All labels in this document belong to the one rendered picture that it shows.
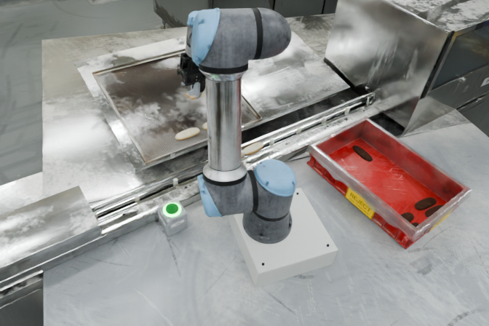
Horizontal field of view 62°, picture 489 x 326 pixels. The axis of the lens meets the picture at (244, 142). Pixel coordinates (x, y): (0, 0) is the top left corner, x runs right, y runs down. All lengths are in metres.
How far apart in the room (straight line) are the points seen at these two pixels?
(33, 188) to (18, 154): 1.42
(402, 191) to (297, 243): 0.53
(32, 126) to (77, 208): 1.89
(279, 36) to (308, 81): 0.96
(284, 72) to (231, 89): 0.96
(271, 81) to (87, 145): 0.81
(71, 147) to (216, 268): 0.75
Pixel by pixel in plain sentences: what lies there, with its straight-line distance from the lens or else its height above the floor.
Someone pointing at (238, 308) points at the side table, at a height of 0.82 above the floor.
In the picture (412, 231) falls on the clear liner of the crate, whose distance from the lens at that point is 1.37.
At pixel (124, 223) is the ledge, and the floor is 0.86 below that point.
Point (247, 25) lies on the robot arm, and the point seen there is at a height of 1.51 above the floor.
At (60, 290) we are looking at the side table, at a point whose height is 0.82.
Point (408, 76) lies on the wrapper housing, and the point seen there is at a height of 1.08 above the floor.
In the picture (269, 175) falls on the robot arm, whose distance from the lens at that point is 1.08.
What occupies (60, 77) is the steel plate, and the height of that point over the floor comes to 0.82.
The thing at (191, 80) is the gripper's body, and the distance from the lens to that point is 1.50.
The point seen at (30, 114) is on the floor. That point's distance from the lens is 3.28.
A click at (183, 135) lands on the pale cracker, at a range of 1.52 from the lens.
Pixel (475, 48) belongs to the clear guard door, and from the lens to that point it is 1.92.
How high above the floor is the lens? 1.91
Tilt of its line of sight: 42 degrees down
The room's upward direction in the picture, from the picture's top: 6 degrees clockwise
